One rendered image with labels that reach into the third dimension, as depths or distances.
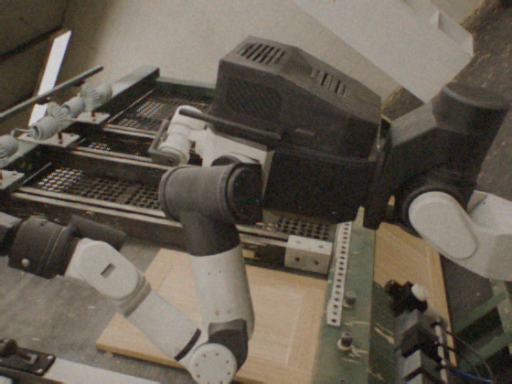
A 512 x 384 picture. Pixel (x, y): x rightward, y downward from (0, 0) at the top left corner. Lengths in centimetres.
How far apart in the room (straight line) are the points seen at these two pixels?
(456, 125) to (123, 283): 61
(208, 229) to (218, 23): 617
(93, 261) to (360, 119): 49
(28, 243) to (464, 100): 73
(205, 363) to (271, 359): 34
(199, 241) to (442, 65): 435
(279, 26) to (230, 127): 579
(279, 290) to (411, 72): 389
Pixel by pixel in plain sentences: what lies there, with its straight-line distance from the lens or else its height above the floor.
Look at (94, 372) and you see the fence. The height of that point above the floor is 128.
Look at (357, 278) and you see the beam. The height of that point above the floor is 84.
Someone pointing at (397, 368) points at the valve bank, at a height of 74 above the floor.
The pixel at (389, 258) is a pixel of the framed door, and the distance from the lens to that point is 207.
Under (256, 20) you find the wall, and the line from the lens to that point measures 667.
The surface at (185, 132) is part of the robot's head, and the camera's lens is 101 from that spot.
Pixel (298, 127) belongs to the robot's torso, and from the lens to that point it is 85.
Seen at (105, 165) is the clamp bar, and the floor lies 165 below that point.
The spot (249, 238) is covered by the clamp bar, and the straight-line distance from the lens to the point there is 142.
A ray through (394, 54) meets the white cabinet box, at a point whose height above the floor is 56.
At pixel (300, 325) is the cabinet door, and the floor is 93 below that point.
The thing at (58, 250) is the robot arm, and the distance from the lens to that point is 85.
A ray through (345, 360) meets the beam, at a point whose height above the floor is 85.
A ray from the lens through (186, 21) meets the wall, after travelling 705.
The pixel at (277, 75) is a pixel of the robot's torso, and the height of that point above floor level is 133.
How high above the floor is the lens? 133
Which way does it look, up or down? 6 degrees down
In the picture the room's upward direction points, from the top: 55 degrees counter-clockwise
